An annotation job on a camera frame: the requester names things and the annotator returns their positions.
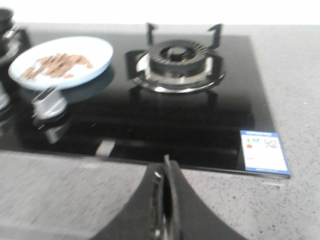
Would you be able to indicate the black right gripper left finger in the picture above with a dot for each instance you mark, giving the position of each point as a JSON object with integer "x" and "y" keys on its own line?
{"x": 142, "y": 217}

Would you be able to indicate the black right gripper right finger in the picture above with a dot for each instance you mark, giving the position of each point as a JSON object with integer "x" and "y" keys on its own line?
{"x": 187, "y": 216}

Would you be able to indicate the light blue plate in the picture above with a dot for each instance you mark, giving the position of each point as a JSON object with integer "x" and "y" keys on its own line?
{"x": 96, "y": 50}

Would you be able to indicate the brown meat pieces pile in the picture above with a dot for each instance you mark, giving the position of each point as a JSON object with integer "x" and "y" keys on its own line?
{"x": 56, "y": 66}

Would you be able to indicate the blue white energy label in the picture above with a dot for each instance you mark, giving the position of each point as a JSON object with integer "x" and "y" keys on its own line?
{"x": 263, "y": 153}

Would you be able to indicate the black glass gas cooktop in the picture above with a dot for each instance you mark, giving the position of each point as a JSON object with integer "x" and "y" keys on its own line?
{"x": 113, "y": 119}

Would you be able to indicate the right silver stove knob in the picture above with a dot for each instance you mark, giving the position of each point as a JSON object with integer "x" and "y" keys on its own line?
{"x": 49, "y": 104}

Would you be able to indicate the silver stove knob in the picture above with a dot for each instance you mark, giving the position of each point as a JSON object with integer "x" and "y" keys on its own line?
{"x": 5, "y": 100}
{"x": 49, "y": 104}

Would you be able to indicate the right black burner grate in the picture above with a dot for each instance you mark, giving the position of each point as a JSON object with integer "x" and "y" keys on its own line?
{"x": 177, "y": 66}

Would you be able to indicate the black burner grate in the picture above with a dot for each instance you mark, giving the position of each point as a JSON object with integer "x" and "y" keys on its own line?
{"x": 13, "y": 38}
{"x": 177, "y": 66}

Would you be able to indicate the left silver stove knob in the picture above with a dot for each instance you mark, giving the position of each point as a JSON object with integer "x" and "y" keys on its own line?
{"x": 5, "y": 100}

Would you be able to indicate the left black burner grate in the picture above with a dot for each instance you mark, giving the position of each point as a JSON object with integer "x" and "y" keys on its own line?
{"x": 13, "y": 38}

